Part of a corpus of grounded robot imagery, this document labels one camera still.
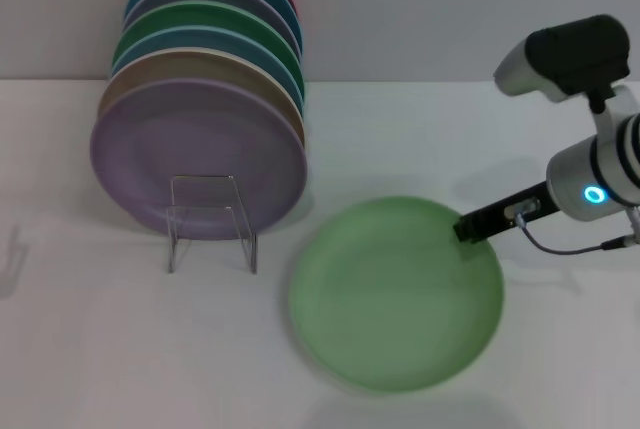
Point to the light green plate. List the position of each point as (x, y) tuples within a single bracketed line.
[(395, 299)]

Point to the light blue plate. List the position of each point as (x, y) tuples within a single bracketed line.
[(200, 39)]

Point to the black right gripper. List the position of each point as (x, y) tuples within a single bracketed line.
[(505, 213)]

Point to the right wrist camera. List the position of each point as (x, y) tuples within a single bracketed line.
[(575, 54)]

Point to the dark green plate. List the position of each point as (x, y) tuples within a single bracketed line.
[(200, 14)]

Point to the beige plate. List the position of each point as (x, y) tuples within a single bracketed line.
[(175, 66)]

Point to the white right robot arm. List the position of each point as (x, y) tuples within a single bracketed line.
[(575, 169)]

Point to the purple plate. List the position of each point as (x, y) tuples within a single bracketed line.
[(200, 139)]

